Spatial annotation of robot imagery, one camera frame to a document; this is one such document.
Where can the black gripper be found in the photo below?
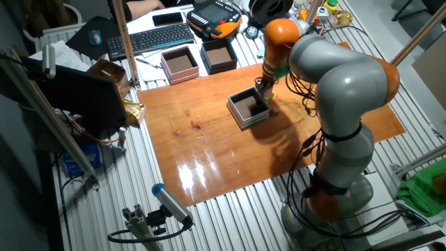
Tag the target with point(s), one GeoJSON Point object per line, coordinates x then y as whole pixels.
{"type": "Point", "coordinates": [265, 85]}

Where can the small grey metal cube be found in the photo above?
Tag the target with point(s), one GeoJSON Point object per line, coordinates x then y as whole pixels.
{"type": "Point", "coordinates": [276, 111]}

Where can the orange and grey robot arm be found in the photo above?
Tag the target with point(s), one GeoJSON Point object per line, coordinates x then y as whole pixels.
{"type": "Point", "coordinates": [348, 87]}

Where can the person forearm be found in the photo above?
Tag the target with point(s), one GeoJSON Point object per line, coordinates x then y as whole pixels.
{"type": "Point", "coordinates": [143, 7]}

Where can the light blue gift box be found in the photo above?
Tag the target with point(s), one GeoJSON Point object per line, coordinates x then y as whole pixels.
{"type": "Point", "coordinates": [249, 122]}

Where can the dark blue gift box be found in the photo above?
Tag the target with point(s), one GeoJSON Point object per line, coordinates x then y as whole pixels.
{"type": "Point", "coordinates": [219, 68]}

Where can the pink gift box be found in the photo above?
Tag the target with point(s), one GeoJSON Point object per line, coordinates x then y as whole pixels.
{"type": "Point", "coordinates": [184, 75]}

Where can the grey box red button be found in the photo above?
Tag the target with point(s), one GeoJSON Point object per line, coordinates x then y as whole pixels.
{"type": "Point", "coordinates": [316, 21]}

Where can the white box green button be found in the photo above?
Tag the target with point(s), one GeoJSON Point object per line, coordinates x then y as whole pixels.
{"type": "Point", "coordinates": [322, 14]}

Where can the yellow box green button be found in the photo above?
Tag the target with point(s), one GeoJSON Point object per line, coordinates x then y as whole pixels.
{"type": "Point", "coordinates": [331, 5]}

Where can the brown cardboard box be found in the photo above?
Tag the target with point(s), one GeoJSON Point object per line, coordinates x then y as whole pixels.
{"type": "Point", "coordinates": [118, 76]}

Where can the white figure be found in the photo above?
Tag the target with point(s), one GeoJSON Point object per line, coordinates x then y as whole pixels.
{"type": "Point", "coordinates": [243, 23]}

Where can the wooden board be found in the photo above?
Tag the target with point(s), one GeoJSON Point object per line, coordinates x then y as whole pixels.
{"type": "Point", "coordinates": [209, 157]}

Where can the black filament spool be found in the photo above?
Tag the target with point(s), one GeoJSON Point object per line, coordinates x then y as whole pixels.
{"type": "Point", "coordinates": [271, 8]}

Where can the orange and black teach pendant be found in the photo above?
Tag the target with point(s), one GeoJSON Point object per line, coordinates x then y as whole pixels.
{"type": "Point", "coordinates": [212, 14]}

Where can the gold foil wrapper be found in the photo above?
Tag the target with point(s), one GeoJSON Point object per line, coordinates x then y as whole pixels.
{"type": "Point", "coordinates": [341, 18]}

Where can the white paper sheet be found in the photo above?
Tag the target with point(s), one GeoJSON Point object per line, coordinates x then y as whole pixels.
{"type": "Point", "coordinates": [150, 73]}

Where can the black pen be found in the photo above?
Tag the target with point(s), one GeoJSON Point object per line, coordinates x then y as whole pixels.
{"type": "Point", "coordinates": [148, 63]}

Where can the black smartphone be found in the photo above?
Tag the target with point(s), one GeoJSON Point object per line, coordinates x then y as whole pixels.
{"type": "Point", "coordinates": [167, 19]}

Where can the black keyboard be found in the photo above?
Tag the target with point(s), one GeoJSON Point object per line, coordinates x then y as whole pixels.
{"type": "Point", "coordinates": [150, 40]}

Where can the gold foil bag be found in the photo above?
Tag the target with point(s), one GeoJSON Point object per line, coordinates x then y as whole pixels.
{"type": "Point", "coordinates": [136, 111]}

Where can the black mouse pad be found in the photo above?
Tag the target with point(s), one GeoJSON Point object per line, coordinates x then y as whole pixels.
{"type": "Point", "coordinates": [104, 28]}

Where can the green cloth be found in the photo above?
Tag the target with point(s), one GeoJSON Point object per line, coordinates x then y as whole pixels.
{"type": "Point", "coordinates": [421, 191]}

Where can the blue computer mouse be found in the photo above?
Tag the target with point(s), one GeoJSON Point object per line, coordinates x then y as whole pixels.
{"type": "Point", "coordinates": [95, 37]}

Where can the aluminium profile stub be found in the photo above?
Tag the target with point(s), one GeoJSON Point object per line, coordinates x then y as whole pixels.
{"type": "Point", "coordinates": [139, 226]}

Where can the black monitor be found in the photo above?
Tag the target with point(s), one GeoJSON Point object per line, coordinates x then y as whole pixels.
{"type": "Point", "coordinates": [76, 94]}

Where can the white paper stack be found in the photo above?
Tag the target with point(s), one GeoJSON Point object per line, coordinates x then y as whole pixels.
{"type": "Point", "coordinates": [66, 55]}

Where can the white chair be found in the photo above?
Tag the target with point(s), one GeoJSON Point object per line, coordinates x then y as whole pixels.
{"type": "Point", "coordinates": [52, 33]}

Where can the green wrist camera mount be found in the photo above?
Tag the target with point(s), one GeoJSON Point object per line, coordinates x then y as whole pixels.
{"type": "Point", "coordinates": [281, 71]}

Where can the aluminium frame post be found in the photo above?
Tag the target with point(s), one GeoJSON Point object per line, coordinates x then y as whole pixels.
{"type": "Point", "coordinates": [313, 8]}
{"type": "Point", "coordinates": [418, 35]}
{"type": "Point", "coordinates": [421, 160]}
{"type": "Point", "coordinates": [52, 118]}
{"type": "Point", "coordinates": [125, 42]}

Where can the grey camera with blue cap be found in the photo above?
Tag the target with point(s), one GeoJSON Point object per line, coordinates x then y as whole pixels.
{"type": "Point", "coordinates": [170, 202]}

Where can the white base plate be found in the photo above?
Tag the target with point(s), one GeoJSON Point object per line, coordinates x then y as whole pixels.
{"type": "Point", "coordinates": [383, 209]}

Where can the silver depth camera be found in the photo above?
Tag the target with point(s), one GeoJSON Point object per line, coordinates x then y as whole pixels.
{"type": "Point", "coordinates": [48, 61]}

